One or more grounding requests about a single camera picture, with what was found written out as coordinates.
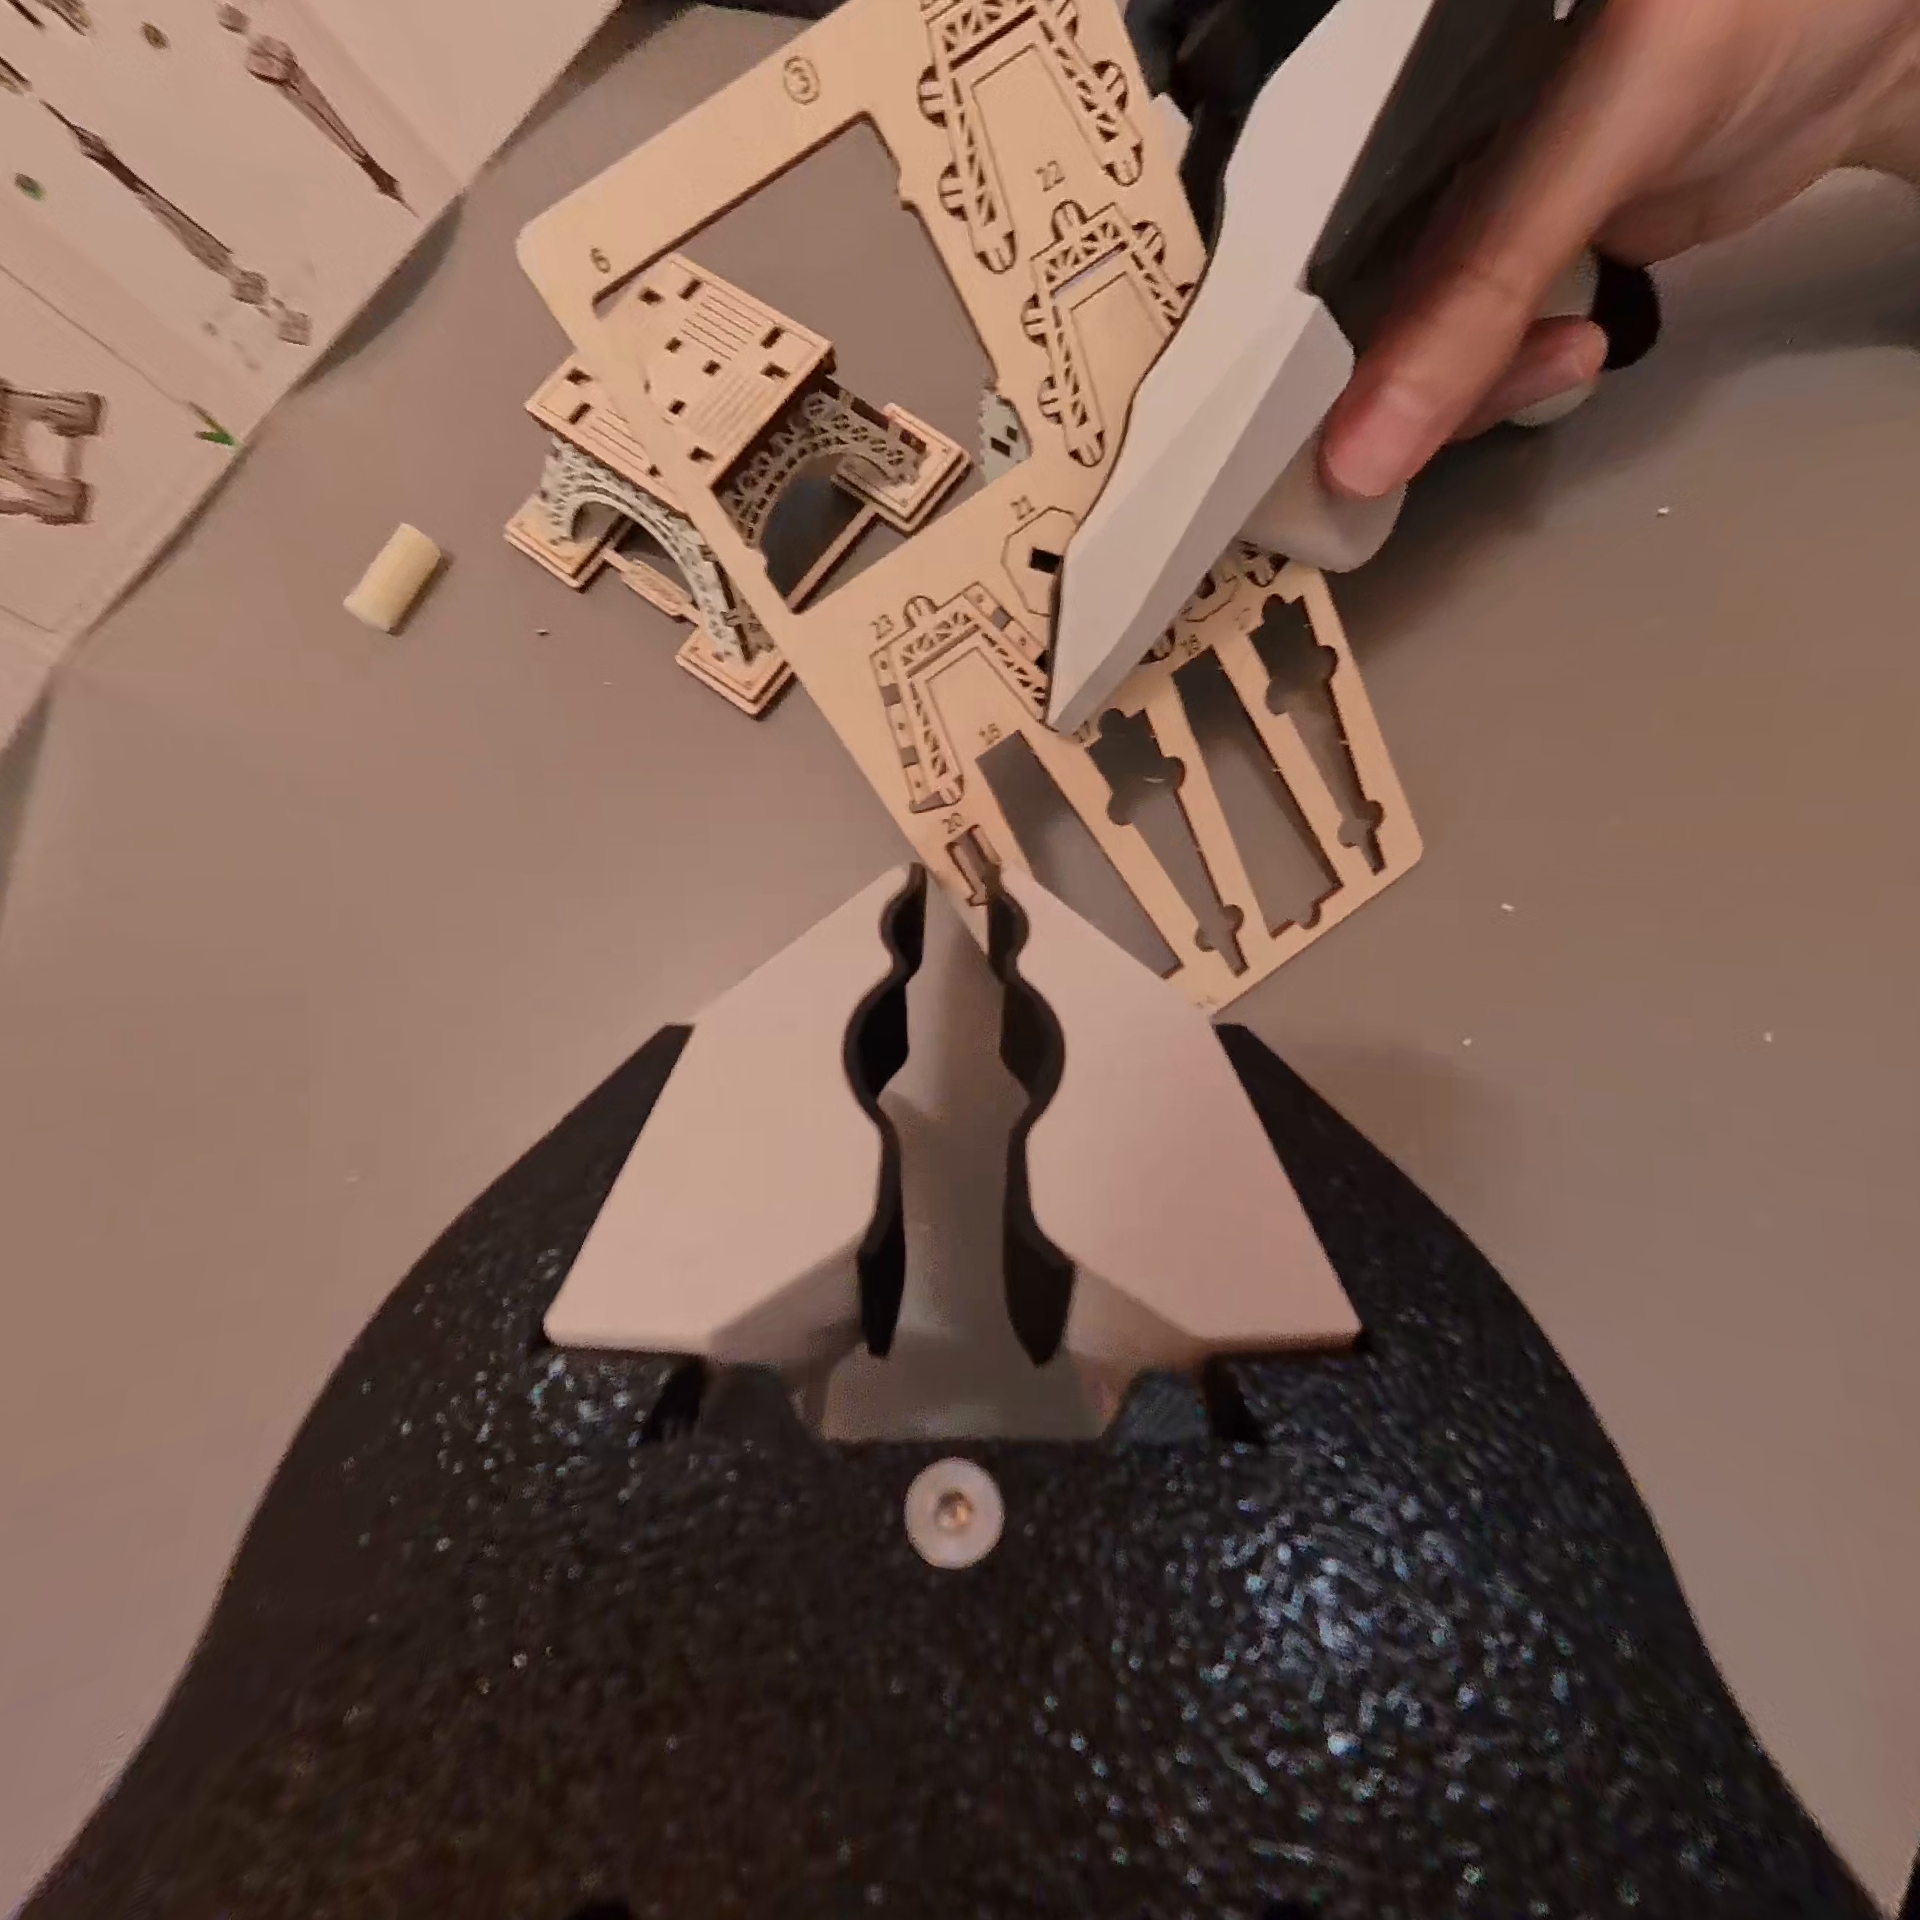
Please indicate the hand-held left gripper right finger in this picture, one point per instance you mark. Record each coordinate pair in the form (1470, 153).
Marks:
(1184, 1201)

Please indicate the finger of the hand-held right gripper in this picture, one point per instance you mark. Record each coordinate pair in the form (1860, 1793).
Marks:
(1200, 452)

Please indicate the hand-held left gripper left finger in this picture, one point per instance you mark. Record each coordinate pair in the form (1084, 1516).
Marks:
(704, 1185)

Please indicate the wooden puzzle parts sheet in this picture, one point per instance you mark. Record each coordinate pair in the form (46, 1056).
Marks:
(840, 89)

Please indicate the person's right hand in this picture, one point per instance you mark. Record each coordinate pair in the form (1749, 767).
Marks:
(1681, 136)

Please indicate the small square wooden puzzle piece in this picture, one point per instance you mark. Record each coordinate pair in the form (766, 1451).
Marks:
(1002, 432)

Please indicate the dark cloth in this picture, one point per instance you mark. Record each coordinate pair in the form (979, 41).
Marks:
(1200, 76)

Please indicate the wooden tower base model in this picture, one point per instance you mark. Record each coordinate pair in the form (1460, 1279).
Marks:
(734, 352)

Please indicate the small pale wax cylinder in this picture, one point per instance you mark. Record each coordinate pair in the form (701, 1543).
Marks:
(393, 579)

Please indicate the paper instruction sheet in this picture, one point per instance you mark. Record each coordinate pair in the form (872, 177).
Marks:
(164, 376)

